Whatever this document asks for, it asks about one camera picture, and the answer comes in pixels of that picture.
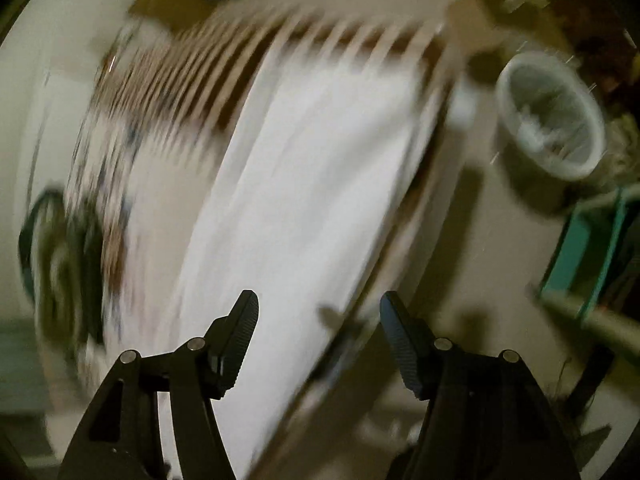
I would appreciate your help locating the patterned cloth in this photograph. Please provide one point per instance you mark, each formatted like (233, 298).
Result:
(107, 200)

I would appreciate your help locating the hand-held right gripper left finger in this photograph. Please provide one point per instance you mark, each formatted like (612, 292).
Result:
(242, 332)

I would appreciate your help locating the white pants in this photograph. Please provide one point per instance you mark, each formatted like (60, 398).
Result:
(310, 200)

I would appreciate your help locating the white round basket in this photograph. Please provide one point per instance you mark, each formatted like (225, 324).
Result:
(550, 115)

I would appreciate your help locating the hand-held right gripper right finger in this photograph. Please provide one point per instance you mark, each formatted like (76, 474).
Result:
(400, 332)

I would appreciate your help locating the teal stool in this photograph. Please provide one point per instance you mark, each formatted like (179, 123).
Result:
(585, 255)

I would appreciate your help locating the dark green round object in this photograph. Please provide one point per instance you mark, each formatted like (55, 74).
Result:
(55, 270)

